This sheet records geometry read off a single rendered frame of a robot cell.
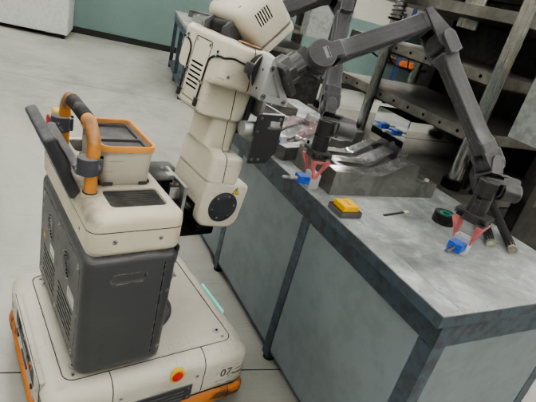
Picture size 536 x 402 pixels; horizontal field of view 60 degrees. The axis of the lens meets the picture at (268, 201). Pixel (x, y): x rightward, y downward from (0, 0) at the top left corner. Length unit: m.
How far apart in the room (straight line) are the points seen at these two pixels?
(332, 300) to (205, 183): 0.57
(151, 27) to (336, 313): 7.54
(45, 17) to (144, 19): 1.64
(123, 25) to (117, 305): 7.59
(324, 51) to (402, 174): 0.67
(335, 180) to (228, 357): 0.70
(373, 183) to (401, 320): 0.56
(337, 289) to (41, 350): 0.92
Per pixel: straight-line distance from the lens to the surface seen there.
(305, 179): 1.60
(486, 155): 1.47
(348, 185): 1.64
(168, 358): 1.57
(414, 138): 2.54
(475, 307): 1.29
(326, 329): 1.64
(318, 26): 5.98
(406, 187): 1.83
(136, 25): 8.68
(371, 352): 1.47
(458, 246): 1.50
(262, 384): 1.96
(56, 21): 7.90
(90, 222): 1.17
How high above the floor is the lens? 1.38
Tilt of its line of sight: 24 degrees down
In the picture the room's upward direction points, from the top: 15 degrees clockwise
